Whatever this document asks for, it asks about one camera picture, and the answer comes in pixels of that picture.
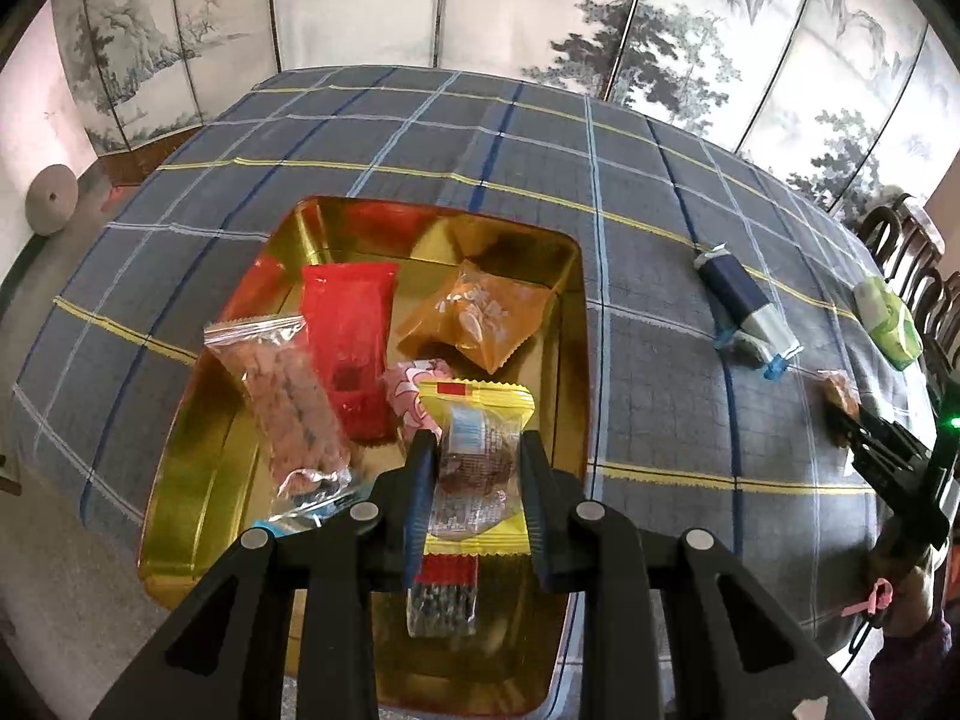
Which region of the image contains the navy blue snack packet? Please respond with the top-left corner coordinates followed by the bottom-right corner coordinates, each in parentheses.
top-left (691, 240), bottom-right (803, 380)

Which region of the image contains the dark wooden chair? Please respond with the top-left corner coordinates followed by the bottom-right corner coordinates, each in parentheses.
top-left (855, 191), bottom-right (960, 391)

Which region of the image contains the pink cord tie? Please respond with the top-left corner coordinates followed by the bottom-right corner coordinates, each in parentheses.
top-left (841, 577), bottom-right (895, 617)

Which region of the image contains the painted folding screen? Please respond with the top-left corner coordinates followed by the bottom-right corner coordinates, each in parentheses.
top-left (52, 0), bottom-right (950, 222)

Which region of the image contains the clear packet with red label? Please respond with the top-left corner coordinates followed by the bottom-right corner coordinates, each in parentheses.
top-left (405, 555), bottom-right (481, 638)

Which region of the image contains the person's right hand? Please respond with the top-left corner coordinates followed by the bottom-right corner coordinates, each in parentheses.
top-left (874, 532), bottom-right (952, 635)

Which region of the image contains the green snack packet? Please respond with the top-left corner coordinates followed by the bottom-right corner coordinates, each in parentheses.
top-left (853, 276), bottom-right (925, 371)

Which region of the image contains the person's right forearm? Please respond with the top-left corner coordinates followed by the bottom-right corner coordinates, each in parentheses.
top-left (866, 611), bottom-right (960, 713)

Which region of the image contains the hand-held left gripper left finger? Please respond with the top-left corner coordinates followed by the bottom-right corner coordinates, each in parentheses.
top-left (90, 429), bottom-right (440, 720)

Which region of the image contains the pink patterned snack packet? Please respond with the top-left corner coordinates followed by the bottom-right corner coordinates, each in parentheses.
top-left (382, 358), bottom-right (451, 442)

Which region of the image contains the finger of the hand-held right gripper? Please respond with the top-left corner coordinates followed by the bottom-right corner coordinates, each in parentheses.
top-left (846, 439), bottom-right (947, 537)
top-left (825, 399), bottom-right (922, 455)

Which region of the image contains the light blue snack packet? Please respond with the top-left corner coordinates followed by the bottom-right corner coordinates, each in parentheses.
top-left (251, 491), bottom-right (361, 541)

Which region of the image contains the gold metal tray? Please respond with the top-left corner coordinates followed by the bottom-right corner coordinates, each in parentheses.
top-left (135, 195), bottom-right (593, 717)

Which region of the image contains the red snack packet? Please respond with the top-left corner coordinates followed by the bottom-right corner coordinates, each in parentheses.
top-left (300, 262), bottom-right (398, 445)

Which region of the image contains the yellow snack packet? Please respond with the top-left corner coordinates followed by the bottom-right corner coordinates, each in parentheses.
top-left (416, 379), bottom-right (535, 557)

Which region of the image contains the orange snack packet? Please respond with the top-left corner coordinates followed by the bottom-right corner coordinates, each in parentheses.
top-left (395, 260), bottom-right (552, 376)

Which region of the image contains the small brown snack packet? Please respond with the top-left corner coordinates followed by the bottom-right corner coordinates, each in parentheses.
top-left (817, 369), bottom-right (862, 421)

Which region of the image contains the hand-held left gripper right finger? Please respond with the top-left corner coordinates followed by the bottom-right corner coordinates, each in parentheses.
top-left (520, 429), bottom-right (875, 720)

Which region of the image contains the grey round disc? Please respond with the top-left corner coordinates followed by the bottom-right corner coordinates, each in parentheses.
top-left (26, 163), bottom-right (78, 235)

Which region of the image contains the grey checked tablecloth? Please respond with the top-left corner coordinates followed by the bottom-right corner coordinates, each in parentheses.
top-left (11, 66), bottom-right (935, 661)

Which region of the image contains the clear bag of brown snacks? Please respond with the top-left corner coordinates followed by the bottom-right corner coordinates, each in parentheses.
top-left (204, 315), bottom-right (357, 518)

